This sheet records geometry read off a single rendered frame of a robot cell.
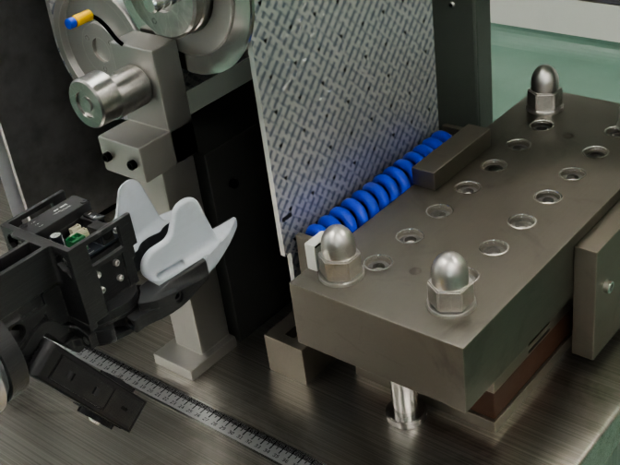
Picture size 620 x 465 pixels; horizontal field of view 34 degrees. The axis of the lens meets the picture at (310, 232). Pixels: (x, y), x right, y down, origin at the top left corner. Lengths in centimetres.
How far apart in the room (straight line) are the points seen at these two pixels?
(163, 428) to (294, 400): 11
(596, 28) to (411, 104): 282
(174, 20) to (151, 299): 22
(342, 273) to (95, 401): 21
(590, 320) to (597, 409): 7
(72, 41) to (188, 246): 29
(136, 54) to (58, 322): 24
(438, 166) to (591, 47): 290
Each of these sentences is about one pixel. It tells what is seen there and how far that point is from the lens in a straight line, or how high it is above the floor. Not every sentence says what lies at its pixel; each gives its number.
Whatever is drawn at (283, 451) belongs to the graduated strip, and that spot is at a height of 90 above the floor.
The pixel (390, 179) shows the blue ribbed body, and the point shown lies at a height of 104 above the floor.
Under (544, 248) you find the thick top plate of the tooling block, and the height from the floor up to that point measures 103.
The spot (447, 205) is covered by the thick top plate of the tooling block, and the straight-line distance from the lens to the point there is 87.
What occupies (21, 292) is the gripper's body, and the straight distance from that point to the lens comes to 64.
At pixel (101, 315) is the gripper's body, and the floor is 111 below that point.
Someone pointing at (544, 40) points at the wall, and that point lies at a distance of 385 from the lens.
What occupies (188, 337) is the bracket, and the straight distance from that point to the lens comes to 93.
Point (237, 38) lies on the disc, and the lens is 76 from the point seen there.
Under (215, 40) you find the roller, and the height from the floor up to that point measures 121.
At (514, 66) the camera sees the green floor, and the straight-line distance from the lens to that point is 370.
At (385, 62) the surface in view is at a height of 113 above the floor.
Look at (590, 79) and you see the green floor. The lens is 359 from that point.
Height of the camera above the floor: 148
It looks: 32 degrees down
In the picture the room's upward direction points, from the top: 8 degrees counter-clockwise
